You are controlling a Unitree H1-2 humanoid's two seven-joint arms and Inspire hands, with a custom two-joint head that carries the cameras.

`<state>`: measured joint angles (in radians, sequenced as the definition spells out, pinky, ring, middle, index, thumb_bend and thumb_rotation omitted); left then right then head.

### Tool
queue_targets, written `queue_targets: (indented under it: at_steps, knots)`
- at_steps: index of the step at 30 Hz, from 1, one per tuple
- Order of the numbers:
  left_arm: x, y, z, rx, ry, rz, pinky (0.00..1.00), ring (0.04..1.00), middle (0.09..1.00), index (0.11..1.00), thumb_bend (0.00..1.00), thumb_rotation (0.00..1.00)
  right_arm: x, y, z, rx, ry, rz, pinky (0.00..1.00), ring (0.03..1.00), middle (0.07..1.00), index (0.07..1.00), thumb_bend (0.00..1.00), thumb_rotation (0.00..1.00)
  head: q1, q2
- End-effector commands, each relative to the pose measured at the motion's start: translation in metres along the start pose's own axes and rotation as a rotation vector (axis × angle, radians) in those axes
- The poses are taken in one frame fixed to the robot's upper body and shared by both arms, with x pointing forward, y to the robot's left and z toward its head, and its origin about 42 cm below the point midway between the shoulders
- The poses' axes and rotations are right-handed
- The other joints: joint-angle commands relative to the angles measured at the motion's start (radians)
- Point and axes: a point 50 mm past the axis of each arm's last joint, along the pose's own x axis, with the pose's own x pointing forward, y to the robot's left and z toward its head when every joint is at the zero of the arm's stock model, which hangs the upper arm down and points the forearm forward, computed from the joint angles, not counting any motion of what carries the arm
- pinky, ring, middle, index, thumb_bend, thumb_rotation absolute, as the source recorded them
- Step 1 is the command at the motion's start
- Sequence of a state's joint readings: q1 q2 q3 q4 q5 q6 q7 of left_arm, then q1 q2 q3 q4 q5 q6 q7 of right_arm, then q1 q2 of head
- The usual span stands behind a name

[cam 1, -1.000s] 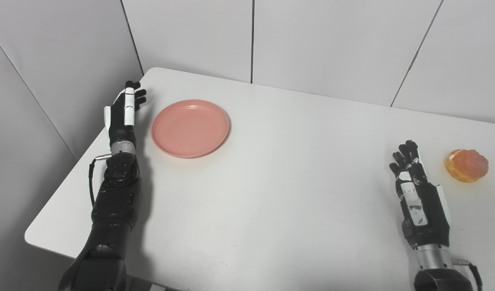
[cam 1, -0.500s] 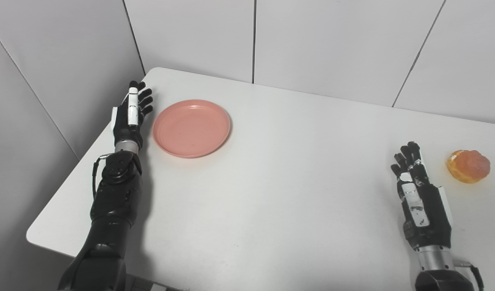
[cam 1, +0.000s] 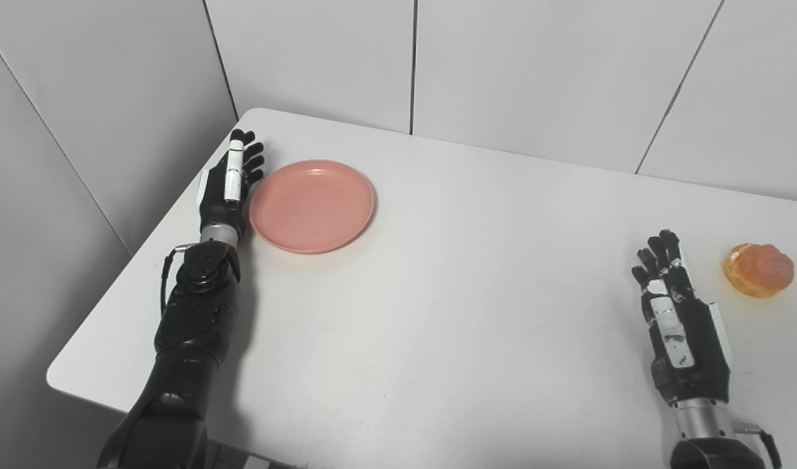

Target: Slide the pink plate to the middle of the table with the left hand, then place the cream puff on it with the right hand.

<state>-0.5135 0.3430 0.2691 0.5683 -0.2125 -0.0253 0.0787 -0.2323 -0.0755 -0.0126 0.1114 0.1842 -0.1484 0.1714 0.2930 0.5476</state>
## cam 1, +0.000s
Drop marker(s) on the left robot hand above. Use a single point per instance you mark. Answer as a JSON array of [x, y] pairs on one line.
[[226, 195]]

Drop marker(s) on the cream puff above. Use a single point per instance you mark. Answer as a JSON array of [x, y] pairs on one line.
[[758, 270]]

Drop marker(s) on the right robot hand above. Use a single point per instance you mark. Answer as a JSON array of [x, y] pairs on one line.
[[685, 339]]

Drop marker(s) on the pink plate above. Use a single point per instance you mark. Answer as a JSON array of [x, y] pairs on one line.
[[312, 206]]

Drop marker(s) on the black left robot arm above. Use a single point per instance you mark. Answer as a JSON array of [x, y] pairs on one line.
[[190, 352]]

